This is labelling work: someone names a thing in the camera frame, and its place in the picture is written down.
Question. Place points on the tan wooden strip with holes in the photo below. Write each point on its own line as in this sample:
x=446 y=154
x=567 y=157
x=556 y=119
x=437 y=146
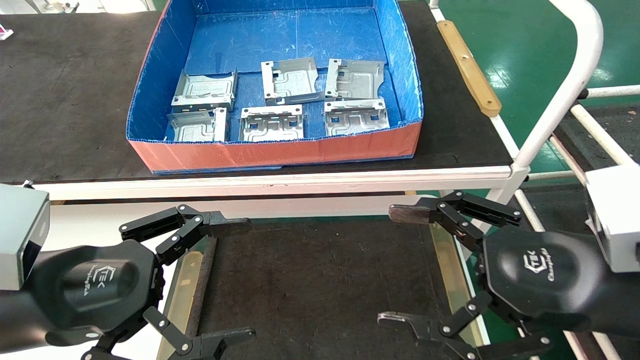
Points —
x=470 y=70

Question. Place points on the stamped metal bracket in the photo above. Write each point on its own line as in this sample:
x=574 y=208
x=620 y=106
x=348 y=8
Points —
x=295 y=80
x=270 y=127
x=357 y=80
x=202 y=90
x=195 y=127
x=355 y=122

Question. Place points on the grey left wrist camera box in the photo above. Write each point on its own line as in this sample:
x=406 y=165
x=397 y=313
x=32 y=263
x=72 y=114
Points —
x=17 y=230

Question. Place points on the tan edge strip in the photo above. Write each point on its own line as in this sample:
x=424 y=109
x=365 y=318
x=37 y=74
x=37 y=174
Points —
x=180 y=300
x=450 y=280

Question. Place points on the thin white rack pipe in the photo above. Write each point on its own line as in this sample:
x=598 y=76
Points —
x=550 y=175
x=567 y=159

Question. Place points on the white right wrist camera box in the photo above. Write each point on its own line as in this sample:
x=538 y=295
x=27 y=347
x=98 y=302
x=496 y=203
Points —
x=617 y=215

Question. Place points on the grey background equipment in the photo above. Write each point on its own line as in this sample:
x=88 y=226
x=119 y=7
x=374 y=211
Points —
x=65 y=6

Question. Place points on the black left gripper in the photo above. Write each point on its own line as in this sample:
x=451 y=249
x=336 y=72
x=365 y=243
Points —
x=90 y=285

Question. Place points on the white table edge rail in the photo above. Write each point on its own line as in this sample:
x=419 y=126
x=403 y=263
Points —
x=300 y=181

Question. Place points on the dark brown edge strip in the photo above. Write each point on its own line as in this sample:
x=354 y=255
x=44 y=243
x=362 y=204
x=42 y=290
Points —
x=200 y=280

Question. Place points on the small pink object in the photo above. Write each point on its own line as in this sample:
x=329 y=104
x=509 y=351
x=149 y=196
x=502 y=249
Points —
x=5 y=34

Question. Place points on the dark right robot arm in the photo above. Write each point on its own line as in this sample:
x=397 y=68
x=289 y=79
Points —
x=625 y=310

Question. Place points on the curved white frame pipe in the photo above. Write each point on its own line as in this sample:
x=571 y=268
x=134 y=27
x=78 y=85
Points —
x=575 y=85

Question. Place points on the large black table mat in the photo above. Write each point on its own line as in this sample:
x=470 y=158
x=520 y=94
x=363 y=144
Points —
x=30 y=60

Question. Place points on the blue corrugated box orange outside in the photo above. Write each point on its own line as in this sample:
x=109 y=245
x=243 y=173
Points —
x=275 y=152

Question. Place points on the black side rack mat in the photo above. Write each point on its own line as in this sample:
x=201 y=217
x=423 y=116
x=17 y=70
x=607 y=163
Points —
x=617 y=122

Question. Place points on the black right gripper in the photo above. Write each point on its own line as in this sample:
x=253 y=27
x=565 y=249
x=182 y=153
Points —
x=545 y=275

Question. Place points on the black work mat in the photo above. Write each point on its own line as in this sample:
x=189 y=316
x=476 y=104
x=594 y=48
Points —
x=325 y=280

